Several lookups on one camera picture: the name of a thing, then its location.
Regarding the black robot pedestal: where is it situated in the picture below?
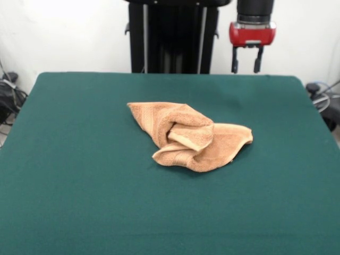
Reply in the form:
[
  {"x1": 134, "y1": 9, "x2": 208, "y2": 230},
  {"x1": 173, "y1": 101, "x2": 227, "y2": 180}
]
[{"x1": 123, "y1": 0, "x2": 232, "y2": 74}]

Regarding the dark green table cloth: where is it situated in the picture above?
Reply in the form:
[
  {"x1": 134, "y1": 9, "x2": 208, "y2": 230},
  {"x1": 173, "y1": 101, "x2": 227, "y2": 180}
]
[{"x1": 0, "y1": 71, "x2": 340, "y2": 255}]

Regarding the tan terry towel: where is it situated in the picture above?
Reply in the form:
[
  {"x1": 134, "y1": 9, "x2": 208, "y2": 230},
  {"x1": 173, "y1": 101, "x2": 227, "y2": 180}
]
[{"x1": 126, "y1": 101, "x2": 253, "y2": 173}]

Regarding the grey stand base with cables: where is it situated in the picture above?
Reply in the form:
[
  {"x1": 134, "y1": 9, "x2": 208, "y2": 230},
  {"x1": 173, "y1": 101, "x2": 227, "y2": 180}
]
[{"x1": 305, "y1": 81, "x2": 340, "y2": 132}]

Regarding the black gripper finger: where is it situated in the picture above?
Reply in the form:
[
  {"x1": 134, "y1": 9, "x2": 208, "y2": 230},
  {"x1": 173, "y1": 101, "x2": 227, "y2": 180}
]
[
  {"x1": 231, "y1": 46, "x2": 240, "y2": 74},
  {"x1": 253, "y1": 46, "x2": 265, "y2": 73}
]

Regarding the black equipment base with cables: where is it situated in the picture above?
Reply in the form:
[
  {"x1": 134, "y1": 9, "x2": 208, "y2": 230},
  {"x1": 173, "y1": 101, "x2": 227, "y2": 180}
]
[{"x1": 0, "y1": 71, "x2": 29, "y2": 125}]

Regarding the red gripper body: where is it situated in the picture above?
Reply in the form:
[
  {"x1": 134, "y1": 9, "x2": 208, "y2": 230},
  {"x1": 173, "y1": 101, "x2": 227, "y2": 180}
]
[{"x1": 229, "y1": 21, "x2": 277, "y2": 49}]

